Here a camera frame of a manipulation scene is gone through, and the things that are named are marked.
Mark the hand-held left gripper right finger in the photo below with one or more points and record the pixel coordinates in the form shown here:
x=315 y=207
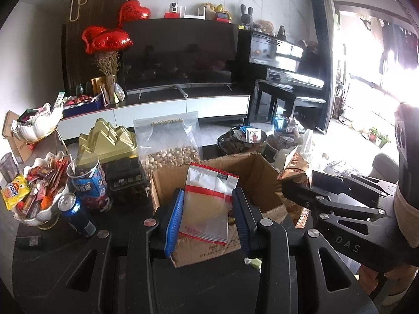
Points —
x=240 y=224

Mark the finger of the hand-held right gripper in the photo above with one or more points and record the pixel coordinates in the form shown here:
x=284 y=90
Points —
x=304 y=194
x=343 y=181

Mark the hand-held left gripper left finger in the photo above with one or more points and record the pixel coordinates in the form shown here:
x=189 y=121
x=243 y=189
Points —
x=172 y=225

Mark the orange brown snack packet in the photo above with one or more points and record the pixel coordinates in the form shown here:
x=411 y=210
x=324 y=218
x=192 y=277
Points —
x=296 y=166

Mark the clear red-trimmed snack packet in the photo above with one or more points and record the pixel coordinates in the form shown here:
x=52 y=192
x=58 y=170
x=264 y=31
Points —
x=206 y=202

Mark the brown cardboard box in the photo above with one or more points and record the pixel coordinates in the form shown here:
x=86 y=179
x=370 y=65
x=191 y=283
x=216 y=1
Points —
x=258 y=183

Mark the dark bowl of snacks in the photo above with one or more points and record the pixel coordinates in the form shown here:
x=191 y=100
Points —
x=239 y=139

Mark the white bowl of snacks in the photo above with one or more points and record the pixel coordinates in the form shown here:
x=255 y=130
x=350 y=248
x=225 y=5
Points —
x=42 y=183

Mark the blue box of red snacks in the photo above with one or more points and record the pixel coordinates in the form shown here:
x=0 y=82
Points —
x=81 y=106

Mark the person's right hand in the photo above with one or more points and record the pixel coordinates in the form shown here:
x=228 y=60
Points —
x=399 y=279

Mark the green candy wrapper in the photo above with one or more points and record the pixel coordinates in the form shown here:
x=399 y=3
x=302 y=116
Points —
x=253 y=263

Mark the grey sofa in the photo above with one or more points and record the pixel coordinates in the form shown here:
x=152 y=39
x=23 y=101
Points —
x=384 y=166

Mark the dark round snack container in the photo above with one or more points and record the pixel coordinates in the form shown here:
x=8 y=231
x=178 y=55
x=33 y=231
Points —
x=278 y=145

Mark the potted plants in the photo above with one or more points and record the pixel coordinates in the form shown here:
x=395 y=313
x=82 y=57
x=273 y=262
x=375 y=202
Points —
x=378 y=136

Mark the black plastic snack box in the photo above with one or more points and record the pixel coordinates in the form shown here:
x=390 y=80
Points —
x=127 y=180

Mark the blue snack packet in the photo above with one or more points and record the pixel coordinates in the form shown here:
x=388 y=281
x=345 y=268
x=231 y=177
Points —
x=280 y=123

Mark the black piano bench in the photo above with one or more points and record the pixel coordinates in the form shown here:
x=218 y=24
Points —
x=307 y=103

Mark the clear zip bag of pistachios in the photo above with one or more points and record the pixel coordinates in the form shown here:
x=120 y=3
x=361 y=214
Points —
x=167 y=137

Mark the blue round snack tub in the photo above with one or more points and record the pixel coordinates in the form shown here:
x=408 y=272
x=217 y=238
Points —
x=90 y=186

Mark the blue drink can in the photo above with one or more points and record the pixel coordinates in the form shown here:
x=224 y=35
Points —
x=77 y=216

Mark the gold mountain-shaped box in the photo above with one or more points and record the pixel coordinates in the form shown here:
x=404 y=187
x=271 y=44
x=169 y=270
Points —
x=108 y=144

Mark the white and black TV cabinet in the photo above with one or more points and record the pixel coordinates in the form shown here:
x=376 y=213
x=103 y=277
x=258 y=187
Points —
x=163 y=109

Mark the dark curtain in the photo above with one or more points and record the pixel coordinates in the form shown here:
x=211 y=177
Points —
x=322 y=55

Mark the black upright piano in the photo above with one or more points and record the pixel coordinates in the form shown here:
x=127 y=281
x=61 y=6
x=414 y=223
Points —
x=271 y=59

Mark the small black box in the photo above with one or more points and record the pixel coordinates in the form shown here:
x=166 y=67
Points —
x=27 y=242

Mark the gold gift bag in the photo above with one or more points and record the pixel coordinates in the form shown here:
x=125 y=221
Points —
x=98 y=85

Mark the black metronome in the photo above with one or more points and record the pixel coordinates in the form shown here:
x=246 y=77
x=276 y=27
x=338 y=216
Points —
x=281 y=32

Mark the yellow snack packet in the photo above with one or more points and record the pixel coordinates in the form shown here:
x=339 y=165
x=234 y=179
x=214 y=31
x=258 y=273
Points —
x=13 y=191

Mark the white shell tiered snack stand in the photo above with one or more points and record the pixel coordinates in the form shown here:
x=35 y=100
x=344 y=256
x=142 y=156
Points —
x=39 y=127

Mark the dried flower bouquet in vase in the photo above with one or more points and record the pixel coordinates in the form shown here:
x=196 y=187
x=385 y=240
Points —
x=108 y=68

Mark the black flat television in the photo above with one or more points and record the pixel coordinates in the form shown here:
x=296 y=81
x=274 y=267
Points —
x=180 y=55

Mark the brown plush bear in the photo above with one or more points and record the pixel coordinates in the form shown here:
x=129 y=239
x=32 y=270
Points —
x=265 y=26

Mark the flat cardboard pieces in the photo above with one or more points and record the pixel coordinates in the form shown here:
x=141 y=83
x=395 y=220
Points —
x=16 y=137

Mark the black rabbit figure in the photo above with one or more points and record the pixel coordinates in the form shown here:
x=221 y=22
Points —
x=246 y=14

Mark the red heart balloon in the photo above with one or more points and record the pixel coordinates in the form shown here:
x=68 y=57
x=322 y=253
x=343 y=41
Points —
x=134 y=11
x=114 y=42
x=91 y=39

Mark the yellow figurine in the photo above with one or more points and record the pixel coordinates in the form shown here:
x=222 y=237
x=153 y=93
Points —
x=221 y=13

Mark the white router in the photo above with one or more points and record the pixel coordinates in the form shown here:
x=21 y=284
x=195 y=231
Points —
x=193 y=13

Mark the white security camera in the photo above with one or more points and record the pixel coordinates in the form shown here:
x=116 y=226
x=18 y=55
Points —
x=174 y=9

